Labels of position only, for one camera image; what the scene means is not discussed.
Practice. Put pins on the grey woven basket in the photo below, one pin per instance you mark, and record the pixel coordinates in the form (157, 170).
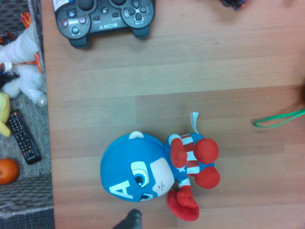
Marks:
(26, 190)

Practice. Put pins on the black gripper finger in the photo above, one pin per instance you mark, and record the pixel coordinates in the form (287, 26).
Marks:
(130, 220)

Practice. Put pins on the orange fruit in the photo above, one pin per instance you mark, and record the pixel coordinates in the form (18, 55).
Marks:
(7, 171)

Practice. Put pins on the dark toy car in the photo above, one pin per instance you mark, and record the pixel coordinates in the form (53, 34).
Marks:
(234, 3)

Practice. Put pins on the yellow plush toy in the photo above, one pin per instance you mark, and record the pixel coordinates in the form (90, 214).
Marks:
(3, 114)

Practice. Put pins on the white plush toy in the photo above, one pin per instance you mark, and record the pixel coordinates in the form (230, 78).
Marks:
(22, 71)

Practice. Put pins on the Captain America plush doll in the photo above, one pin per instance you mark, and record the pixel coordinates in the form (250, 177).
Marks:
(152, 171)

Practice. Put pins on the black Sony game controller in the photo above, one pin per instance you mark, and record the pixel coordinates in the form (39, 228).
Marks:
(104, 16)

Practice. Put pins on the black TV remote control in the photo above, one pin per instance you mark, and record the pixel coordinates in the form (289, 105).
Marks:
(23, 138)

